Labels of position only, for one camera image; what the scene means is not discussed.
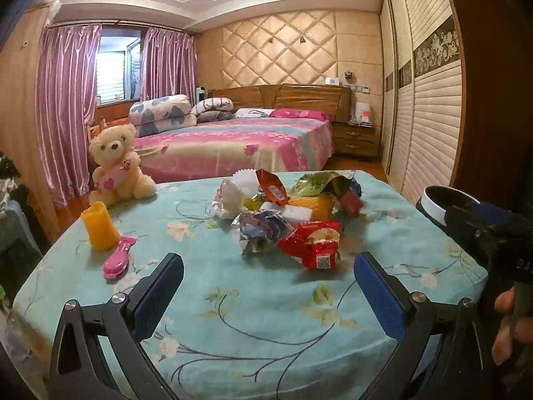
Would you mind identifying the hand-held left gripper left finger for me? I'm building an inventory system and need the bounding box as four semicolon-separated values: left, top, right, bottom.
49;252;185;400

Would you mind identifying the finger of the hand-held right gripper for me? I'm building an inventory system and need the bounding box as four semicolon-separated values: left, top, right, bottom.
443;201;515;241

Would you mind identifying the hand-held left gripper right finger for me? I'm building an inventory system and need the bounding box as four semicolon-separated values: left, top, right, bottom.
354;252;496;400

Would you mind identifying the white round waste bin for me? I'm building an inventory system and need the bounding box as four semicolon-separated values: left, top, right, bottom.
415;184;484;228

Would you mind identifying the small red box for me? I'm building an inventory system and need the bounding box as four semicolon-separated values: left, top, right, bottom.
335;189;364;217

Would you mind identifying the yellow foam fruit net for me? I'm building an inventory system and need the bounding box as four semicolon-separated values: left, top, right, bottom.
287;195;336;222

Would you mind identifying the blue clear plastic bag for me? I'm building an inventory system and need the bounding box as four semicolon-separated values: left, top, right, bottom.
230;209;298;256

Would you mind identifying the white foam fruit net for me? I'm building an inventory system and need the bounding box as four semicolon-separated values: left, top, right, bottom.
212;169;261;219

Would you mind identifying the orange-red snack packet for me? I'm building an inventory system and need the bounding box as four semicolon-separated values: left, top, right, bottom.
255;169;290;206

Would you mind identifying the person's right hand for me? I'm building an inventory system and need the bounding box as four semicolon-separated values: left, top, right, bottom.
491;289;533;366

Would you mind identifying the pink hairbrush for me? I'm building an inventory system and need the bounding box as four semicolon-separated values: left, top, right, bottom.
103;237;137;279

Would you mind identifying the large red snack packet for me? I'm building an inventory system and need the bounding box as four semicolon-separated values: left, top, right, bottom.
277;220;342;271

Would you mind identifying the orange plastic cup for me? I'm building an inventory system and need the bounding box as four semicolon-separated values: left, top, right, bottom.
81;201;120;251

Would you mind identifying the blue floral tablecloth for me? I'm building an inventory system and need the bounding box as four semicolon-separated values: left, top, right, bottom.
12;169;489;400

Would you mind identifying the sliding door wardrobe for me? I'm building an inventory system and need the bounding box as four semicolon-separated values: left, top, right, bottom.
380;0;533;226

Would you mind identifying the green snack packet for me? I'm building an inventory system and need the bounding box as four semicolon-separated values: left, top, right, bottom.
288;171;354;198

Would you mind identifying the wooden nightstand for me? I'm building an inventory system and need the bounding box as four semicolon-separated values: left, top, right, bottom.
333;122;381;160

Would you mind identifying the cream teddy bear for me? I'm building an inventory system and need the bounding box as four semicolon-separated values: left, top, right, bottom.
88;124;157;208

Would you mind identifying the white box with orange label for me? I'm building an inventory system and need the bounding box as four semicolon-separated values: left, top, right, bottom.
354;102;372;126

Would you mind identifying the bed with pink floral sheet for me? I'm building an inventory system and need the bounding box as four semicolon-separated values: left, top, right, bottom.
133;114;336;184

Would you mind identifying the wooden chair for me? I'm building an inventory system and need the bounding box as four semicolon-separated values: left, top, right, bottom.
85;119;109;146

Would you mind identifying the pink pillow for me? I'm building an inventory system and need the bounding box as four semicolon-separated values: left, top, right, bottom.
270;108;327;119

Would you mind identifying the white pillow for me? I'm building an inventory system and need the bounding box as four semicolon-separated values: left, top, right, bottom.
234;107;275;118

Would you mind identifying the pink curtain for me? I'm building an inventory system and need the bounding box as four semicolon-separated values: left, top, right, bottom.
37;24;103;208
142;27;198;103

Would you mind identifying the wooden headboard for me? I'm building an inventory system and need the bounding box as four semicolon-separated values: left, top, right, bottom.
207;83;352;122

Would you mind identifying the window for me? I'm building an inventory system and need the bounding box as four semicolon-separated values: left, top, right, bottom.
97;28;144;107

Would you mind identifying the wooden cabinet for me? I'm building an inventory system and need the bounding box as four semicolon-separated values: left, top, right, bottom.
0;4;61;234

